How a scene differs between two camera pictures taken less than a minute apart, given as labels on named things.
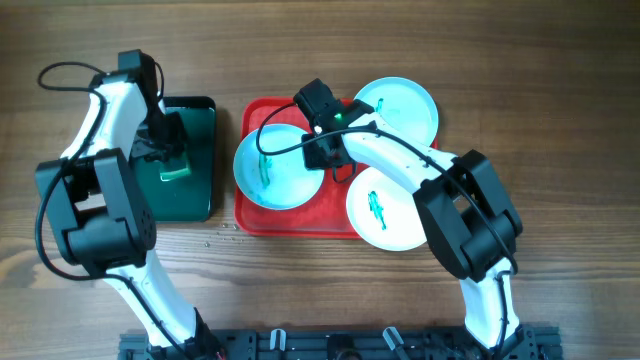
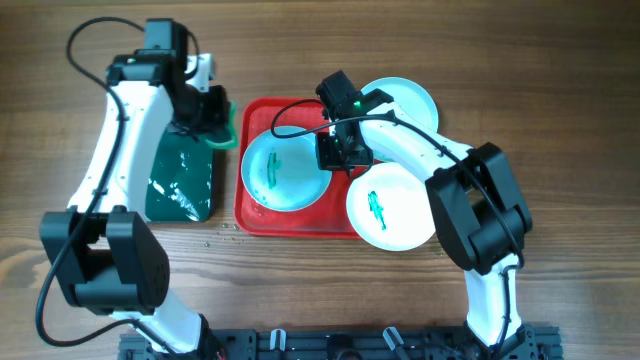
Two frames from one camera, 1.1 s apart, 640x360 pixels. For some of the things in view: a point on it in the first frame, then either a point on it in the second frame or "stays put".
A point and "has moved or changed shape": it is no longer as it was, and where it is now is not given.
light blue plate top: [404, 105] stays put
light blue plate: [277, 181] has moved or changed shape
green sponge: [167, 176] -> [232, 126]
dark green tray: [190, 196] stays put
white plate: [383, 212] stays put
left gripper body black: [159, 136] -> [200, 111]
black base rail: [544, 344] stays put
